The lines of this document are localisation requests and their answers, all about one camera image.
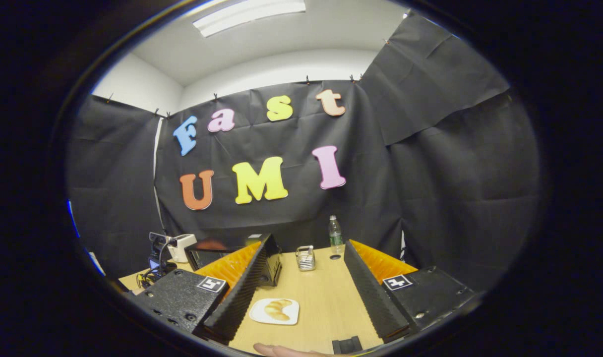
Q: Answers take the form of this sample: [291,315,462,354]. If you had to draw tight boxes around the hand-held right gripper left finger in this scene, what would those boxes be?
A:
[133,234,278,346]

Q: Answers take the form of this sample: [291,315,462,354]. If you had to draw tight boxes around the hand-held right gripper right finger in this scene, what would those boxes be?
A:
[342,239,477,344]

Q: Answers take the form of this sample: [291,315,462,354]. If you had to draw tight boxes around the golden croissant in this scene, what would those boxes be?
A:
[264,299,293,321]

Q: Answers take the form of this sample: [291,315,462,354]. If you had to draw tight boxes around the black electric oven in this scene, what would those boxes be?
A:
[185,233,283,287]

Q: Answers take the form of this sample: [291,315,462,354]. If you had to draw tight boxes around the white toaster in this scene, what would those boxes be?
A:
[169,234,197,263]

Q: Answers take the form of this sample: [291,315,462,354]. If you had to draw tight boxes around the white rectangular plate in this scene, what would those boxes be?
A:
[249,298,300,326]

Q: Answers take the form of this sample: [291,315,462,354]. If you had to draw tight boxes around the clear plastic water bottle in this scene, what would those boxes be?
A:
[329,215,343,254]

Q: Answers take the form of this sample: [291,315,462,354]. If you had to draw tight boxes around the metal mesh holder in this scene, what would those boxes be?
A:
[296,245,316,272]

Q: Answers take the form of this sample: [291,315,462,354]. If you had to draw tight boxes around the black backdrop cloth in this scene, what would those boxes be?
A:
[66,12,540,293]

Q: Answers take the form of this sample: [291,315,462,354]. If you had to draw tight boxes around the long ceiling light panel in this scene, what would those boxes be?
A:
[192,0,307,38]

